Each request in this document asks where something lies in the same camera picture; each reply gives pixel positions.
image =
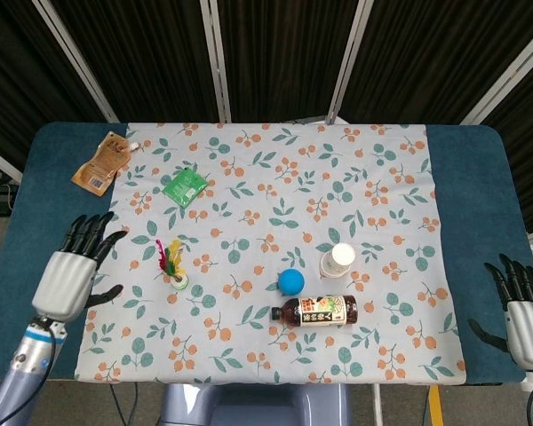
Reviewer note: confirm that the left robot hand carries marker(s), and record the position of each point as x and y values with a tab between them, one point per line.
64	284

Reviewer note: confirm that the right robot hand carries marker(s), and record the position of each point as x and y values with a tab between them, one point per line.
530	333

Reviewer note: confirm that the red green feather shuttlecock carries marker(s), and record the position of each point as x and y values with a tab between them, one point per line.
179	281

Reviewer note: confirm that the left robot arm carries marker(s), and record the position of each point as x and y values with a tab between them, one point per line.
22	377

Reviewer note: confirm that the dark blue table cover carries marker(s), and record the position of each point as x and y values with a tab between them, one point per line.
49	199

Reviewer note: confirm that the brown spout pouch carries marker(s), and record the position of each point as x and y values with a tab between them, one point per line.
100	166

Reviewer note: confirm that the green sachet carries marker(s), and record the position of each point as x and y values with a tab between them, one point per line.
184	188

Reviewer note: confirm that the white table leg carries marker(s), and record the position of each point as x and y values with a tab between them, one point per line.
377	406

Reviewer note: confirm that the white paper cup stack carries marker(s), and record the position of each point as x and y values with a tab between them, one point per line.
335	264

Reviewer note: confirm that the dark tea bottle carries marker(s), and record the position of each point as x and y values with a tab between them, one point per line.
320	312

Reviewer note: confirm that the floral tablecloth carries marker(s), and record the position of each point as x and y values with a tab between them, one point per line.
266	213

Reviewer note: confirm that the grey robot torso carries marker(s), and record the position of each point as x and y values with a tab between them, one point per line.
248	406

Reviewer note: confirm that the blue ball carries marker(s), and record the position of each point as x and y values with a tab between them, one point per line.
291	282

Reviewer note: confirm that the dark folding screen white frames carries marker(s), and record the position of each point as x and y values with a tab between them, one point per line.
284	53

